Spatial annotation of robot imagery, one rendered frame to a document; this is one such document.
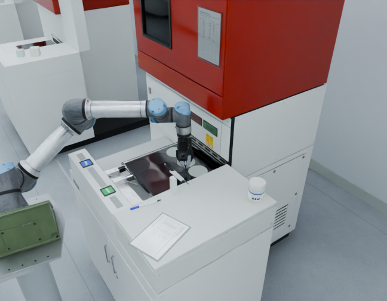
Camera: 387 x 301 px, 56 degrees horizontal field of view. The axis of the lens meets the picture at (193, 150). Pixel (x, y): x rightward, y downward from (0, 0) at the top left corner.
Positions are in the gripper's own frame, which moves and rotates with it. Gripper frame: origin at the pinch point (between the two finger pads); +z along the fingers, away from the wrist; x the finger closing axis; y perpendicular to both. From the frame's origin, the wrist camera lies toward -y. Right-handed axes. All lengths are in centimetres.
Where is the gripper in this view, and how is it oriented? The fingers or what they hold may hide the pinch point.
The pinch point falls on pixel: (185, 167)
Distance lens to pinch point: 187.5
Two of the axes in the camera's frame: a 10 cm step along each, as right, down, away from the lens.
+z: 0.4, 8.3, 5.5
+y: 0.2, -5.5, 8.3
